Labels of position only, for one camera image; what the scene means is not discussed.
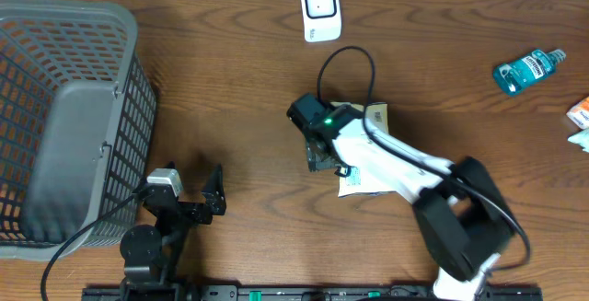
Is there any blue Listerine mouthwash bottle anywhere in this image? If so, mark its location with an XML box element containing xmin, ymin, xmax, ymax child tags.
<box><xmin>492</xmin><ymin>49</ymin><xmax>567</xmax><ymax>97</ymax></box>

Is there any yellow snack bag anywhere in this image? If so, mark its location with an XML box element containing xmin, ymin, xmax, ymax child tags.
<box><xmin>338</xmin><ymin>102</ymin><xmax>395</xmax><ymax>198</ymax></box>

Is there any grey plastic shopping basket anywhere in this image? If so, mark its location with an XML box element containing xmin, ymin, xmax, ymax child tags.
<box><xmin>1</xmin><ymin>0</ymin><xmax>156</xmax><ymax>261</ymax></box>

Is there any teal wet wipes pack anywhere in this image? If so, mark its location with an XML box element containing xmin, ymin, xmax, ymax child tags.
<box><xmin>567</xmin><ymin>129</ymin><xmax>589</xmax><ymax>153</ymax></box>

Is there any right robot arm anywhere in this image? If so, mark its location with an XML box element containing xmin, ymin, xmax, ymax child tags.
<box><xmin>286</xmin><ymin>94</ymin><xmax>525</xmax><ymax>300</ymax></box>

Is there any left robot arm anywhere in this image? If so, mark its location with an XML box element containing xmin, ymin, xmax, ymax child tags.
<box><xmin>120</xmin><ymin>163</ymin><xmax>226</xmax><ymax>301</ymax></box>

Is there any orange tissue pack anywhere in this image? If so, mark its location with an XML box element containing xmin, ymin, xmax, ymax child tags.
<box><xmin>566</xmin><ymin>97</ymin><xmax>589</xmax><ymax>130</ymax></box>

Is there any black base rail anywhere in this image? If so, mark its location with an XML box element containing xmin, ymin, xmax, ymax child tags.
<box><xmin>81</xmin><ymin>283</ymin><xmax>544</xmax><ymax>301</ymax></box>

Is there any white barcode scanner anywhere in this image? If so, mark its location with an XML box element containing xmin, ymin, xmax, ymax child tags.
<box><xmin>301</xmin><ymin>0</ymin><xmax>342</xmax><ymax>43</ymax></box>

